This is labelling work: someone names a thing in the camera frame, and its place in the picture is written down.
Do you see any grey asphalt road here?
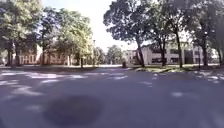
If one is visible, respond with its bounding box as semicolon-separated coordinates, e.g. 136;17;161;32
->
0;66;224;128

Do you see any round green tree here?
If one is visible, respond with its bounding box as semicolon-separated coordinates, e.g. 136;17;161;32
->
105;44;125;66

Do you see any white building with dark windows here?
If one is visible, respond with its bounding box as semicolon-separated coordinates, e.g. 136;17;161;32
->
125;42;222;66

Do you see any row of leafy trees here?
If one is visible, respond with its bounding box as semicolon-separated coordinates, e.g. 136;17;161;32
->
0;0;101;69

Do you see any row of dark-trunked trees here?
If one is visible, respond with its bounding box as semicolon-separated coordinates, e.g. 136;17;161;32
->
102;0;224;69

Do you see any red brick building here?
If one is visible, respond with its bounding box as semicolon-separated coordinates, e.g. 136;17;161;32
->
11;44;74;67

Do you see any grass strip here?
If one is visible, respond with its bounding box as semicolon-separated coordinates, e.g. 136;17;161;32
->
132;63;224;74

